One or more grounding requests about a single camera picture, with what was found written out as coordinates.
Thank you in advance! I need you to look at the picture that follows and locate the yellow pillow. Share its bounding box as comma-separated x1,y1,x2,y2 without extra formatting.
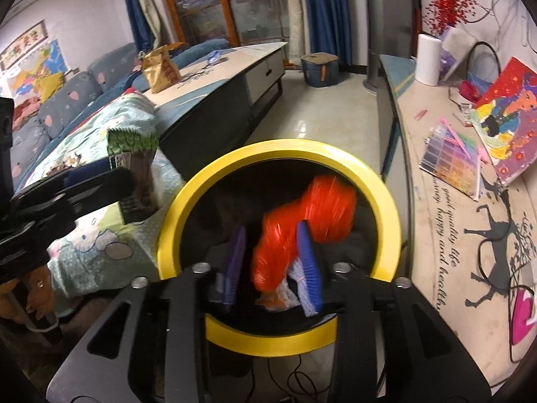
40,71,65,101

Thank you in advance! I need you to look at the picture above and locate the framed calligraphy picture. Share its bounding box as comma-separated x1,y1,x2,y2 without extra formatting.
0,21,49,70

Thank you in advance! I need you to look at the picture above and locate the blue heart pattern sofa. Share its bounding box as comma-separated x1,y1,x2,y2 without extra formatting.
10,38,231,177

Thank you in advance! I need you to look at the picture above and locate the yellow rimmed waste bin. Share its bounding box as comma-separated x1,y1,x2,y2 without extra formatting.
157,138,409,357

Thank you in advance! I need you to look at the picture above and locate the person's left hand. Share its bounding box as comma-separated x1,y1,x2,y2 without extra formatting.
0,266,59,332

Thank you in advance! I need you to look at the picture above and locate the long tv cabinet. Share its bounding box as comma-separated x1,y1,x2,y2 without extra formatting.
375,52,537,391

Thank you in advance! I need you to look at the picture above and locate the blue curtain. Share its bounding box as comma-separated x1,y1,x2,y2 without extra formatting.
119,0,154,51
300,0,353,65

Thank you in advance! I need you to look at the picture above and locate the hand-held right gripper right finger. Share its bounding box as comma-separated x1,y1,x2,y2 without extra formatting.
296,221,491,403

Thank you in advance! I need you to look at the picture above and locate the small red flower ornament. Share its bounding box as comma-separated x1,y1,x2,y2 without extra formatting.
459,80,483,103

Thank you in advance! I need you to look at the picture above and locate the black wire hoop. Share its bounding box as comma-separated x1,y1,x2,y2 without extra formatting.
468,42,502,93

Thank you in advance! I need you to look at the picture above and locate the pile of clothes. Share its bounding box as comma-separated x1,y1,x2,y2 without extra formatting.
12,96,40,131

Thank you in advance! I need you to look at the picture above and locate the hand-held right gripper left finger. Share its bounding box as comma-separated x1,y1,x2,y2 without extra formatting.
46,224,248,403

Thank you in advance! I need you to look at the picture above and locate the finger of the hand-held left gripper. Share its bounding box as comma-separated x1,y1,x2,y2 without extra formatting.
10,163,113,211
8,168,136,240

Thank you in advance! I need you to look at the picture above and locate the grey coffee table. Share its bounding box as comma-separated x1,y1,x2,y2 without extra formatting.
143,42,286,181

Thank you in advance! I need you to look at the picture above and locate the grey tower air conditioner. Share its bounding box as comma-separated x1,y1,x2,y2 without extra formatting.
363,0,420,93

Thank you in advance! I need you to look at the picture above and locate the small purple canvas painting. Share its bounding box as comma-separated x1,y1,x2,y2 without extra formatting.
440,29,479,80

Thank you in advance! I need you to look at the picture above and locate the cartoon cat printed blanket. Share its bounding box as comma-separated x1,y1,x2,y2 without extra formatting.
12,92,185,315

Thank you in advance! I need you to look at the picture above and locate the white ribbed vase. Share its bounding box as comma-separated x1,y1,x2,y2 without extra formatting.
415,34,443,87

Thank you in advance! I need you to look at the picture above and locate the orange net bag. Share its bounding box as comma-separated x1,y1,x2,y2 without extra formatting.
252,174,358,313

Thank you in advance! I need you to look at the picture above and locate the clear bead organiser box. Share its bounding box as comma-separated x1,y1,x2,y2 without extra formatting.
420,120,489,200

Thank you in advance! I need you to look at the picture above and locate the pink plastic tool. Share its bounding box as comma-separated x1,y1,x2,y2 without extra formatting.
436,120,489,164

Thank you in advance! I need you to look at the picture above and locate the colourful portrait painting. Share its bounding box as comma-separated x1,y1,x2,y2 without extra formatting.
472,56,537,185

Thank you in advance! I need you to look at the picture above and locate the blue storage stool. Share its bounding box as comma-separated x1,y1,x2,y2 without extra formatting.
300,52,340,89

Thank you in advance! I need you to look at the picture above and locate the pink white plastic object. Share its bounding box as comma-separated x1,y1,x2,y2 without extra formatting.
509,287,537,347

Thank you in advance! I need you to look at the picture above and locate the black floor cable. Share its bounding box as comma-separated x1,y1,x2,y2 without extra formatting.
268,355,322,403

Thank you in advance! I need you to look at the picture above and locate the brown paper bag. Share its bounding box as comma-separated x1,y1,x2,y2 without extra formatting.
140,46,182,94

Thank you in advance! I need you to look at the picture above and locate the wooden sliding glass door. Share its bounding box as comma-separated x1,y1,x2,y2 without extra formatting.
155,0,303,57

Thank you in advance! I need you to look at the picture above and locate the green snack packet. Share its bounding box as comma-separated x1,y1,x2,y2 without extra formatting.
107,128,160,223

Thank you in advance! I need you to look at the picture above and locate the country map poster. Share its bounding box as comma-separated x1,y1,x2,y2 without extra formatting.
8,40,68,97

